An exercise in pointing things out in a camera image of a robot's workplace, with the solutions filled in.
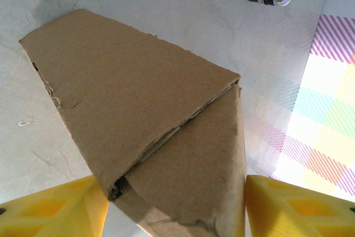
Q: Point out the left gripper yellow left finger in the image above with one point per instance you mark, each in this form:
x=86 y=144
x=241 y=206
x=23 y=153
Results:
x=50 y=212

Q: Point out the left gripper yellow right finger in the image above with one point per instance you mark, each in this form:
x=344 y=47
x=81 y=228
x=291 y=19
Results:
x=299 y=212

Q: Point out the brown cardboard box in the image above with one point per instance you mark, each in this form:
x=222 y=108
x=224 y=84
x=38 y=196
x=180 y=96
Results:
x=124 y=95

